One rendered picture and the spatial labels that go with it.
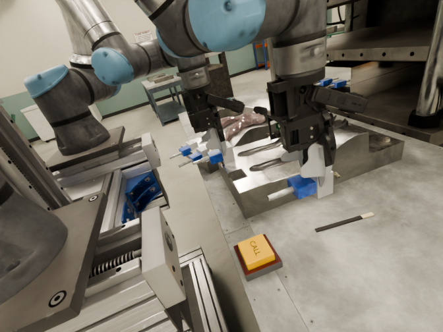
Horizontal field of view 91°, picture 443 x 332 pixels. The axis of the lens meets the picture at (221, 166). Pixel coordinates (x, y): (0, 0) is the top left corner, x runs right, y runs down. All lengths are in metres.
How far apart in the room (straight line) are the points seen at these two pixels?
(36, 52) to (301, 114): 7.86
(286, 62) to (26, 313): 0.42
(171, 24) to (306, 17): 0.18
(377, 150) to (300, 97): 0.41
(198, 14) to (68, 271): 0.32
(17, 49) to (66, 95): 7.42
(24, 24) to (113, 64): 7.62
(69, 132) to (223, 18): 0.61
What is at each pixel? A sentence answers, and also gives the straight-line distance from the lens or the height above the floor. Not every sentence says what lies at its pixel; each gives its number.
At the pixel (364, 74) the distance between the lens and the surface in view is 1.40.
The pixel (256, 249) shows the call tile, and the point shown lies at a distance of 0.49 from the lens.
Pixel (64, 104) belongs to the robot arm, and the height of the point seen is 1.17.
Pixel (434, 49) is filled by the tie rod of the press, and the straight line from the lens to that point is 1.02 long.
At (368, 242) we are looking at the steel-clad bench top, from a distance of 0.56.
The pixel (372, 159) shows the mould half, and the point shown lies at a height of 0.84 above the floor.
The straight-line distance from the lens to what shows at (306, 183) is 0.46.
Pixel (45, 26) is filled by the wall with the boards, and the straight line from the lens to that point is 8.02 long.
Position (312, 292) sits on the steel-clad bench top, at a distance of 0.48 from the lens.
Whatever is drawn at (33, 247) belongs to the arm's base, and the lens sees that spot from 0.35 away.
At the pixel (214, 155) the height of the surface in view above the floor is 0.93.
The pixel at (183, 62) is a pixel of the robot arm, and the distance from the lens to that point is 0.60.
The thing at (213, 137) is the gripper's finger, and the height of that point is 0.99.
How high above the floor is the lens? 1.22
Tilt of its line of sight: 29 degrees down
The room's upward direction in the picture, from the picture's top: 16 degrees counter-clockwise
